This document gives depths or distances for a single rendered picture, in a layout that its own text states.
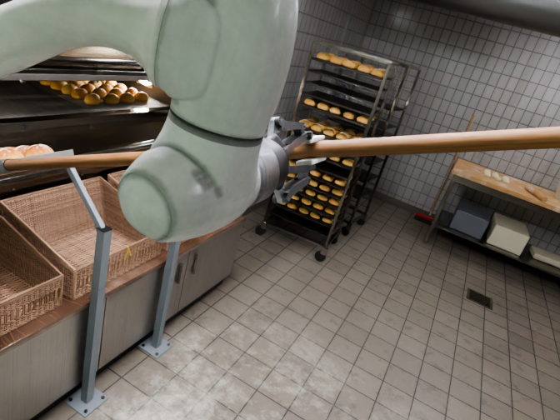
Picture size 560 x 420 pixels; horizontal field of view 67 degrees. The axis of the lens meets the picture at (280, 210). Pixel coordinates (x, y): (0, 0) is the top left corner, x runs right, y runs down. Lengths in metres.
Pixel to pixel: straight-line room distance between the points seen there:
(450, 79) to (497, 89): 0.54
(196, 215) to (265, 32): 0.18
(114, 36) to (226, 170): 0.16
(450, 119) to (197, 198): 5.40
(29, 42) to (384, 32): 5.54
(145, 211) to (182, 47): 0.15
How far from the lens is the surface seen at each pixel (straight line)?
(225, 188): 0.43
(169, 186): 0.40
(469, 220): 5.22
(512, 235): 5.26
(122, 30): 0.43
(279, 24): 0.40
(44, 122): 2.20
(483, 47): 5.72
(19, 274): 2.14
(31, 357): 1.97
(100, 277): 1.88
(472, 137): 0.69
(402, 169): 5.88
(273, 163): 0.54
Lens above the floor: 1.84
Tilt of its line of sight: 23 degrees down
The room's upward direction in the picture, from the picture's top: 16 degrees clockwise
